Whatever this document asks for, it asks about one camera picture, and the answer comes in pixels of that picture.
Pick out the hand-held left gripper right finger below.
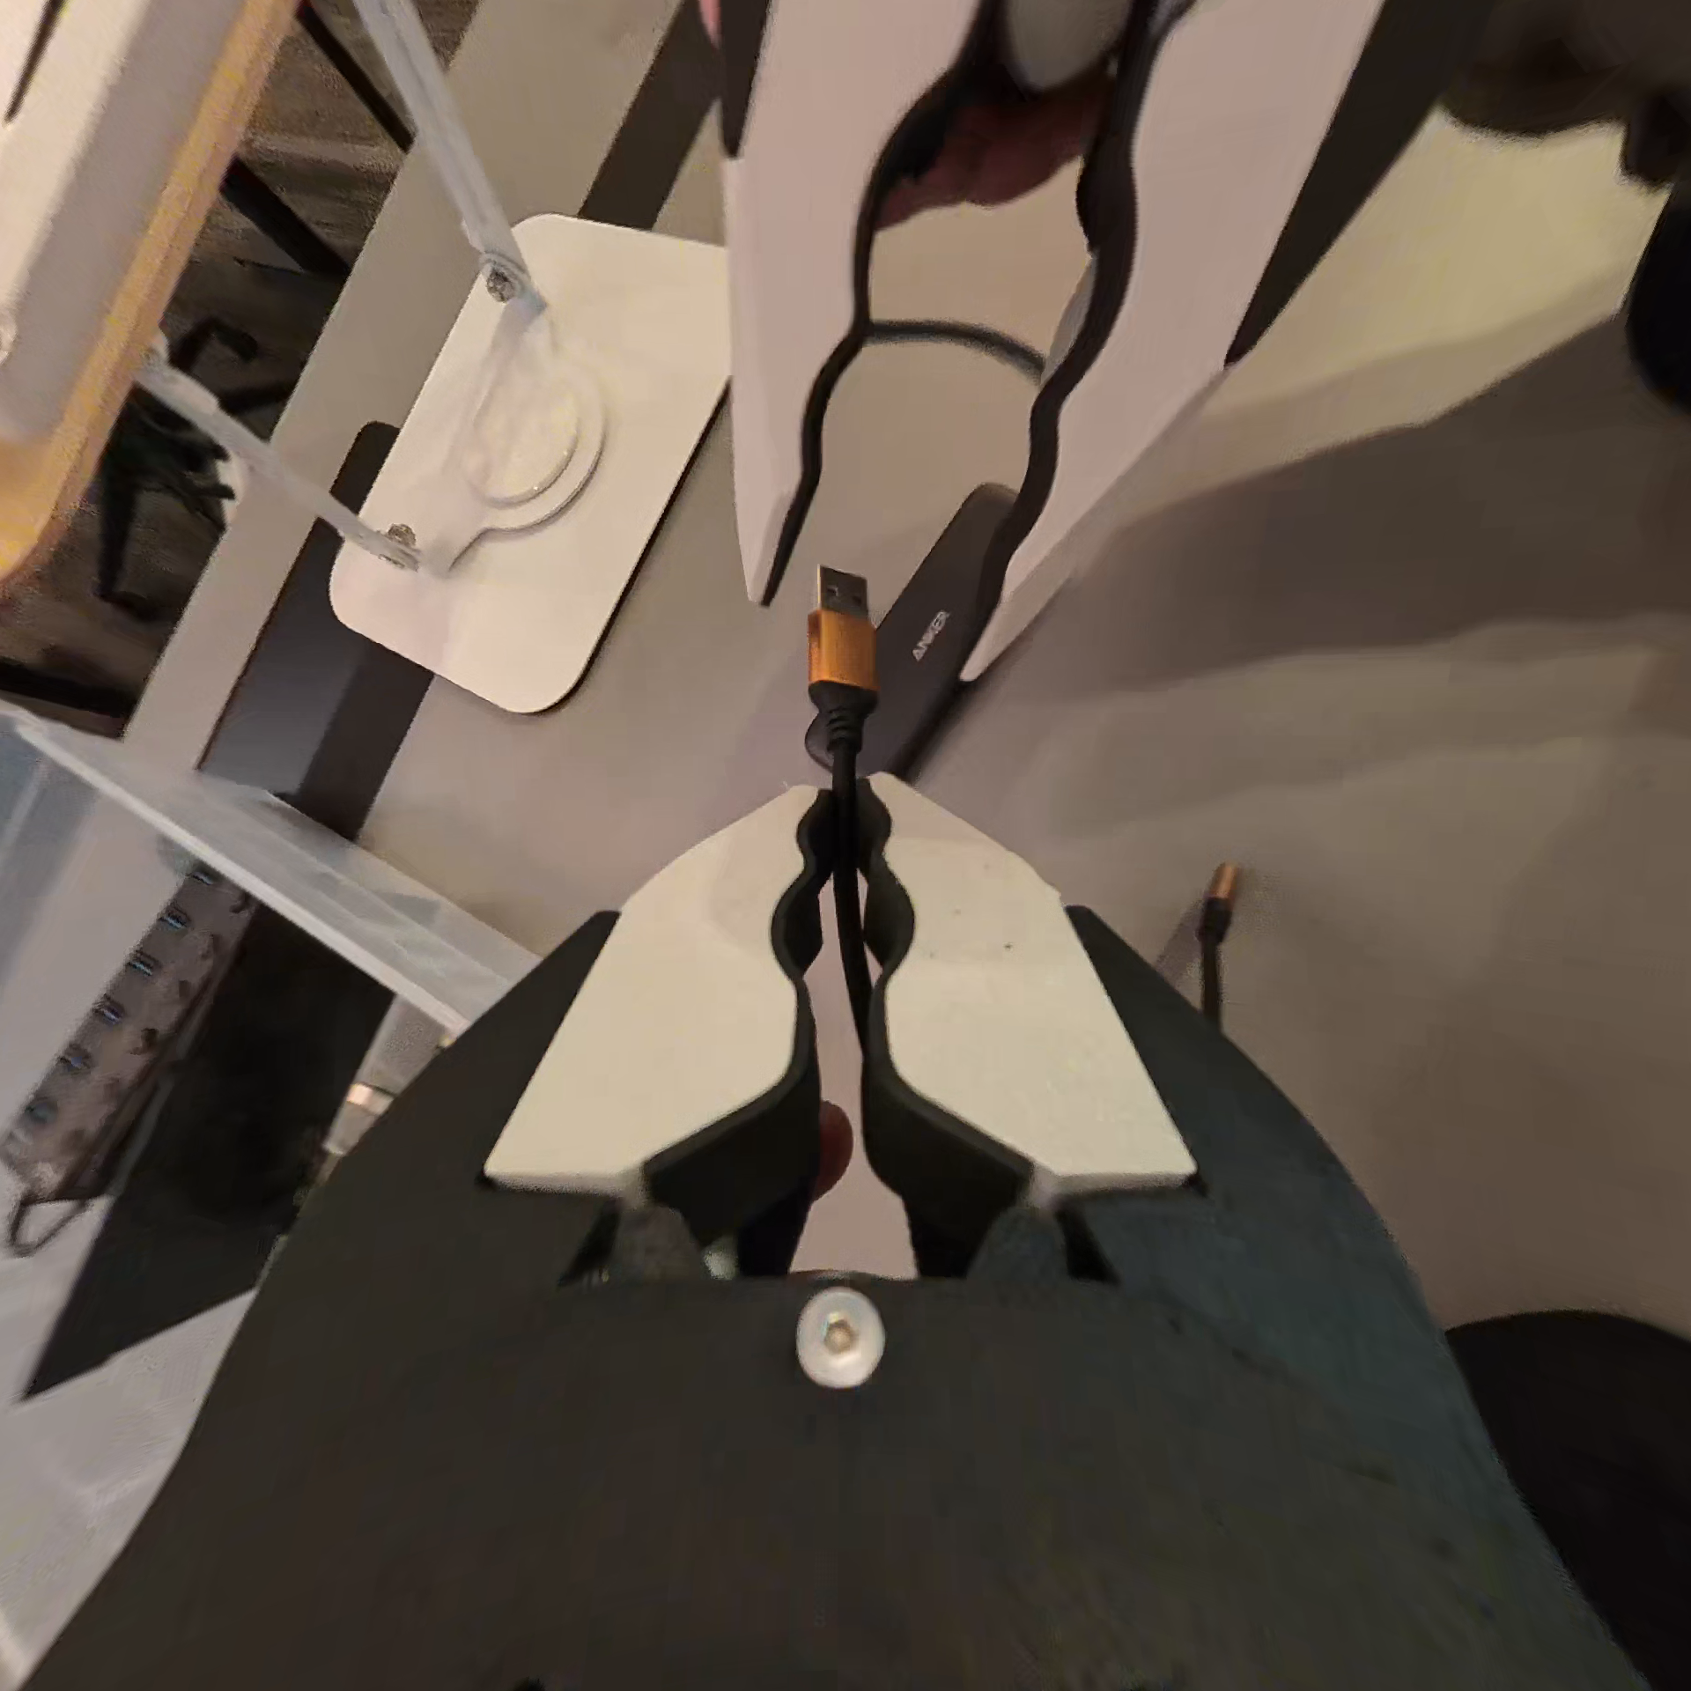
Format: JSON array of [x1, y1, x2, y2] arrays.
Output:
[[859, 775, 1201, 1277]]

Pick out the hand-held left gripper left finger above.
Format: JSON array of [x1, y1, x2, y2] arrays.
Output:
[[485, 782, 823, 1277]]

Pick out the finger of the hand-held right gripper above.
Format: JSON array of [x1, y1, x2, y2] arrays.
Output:
[[725, 0, 989, 611], [958, 0, 1385, 685]]

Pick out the clear plastic bin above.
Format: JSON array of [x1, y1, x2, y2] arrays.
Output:
[[0, 701, 546, 1405]]

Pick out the black Anker USB hub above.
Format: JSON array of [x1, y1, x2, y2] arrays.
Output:
[[866, 482, 1029, 782]]

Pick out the black cable orange band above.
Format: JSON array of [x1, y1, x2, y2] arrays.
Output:
[[803, 566, 1246, 1059]]

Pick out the person's right hand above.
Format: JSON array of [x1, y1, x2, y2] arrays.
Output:
[[878, 73, 1122, 229]]

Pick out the black divider plate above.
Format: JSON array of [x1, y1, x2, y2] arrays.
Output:
[[26, 912, 441, 1404]]

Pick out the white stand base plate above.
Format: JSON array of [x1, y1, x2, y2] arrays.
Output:
[[134, 0, 735, 718]]

